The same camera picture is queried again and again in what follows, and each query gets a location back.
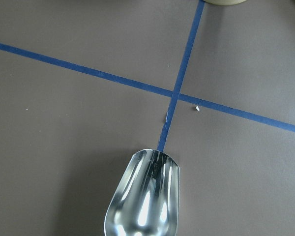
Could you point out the steel ice scoop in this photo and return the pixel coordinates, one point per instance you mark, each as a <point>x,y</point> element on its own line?
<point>146,200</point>

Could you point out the wooden stand round base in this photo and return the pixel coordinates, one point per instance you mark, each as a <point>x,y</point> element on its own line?
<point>224,2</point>

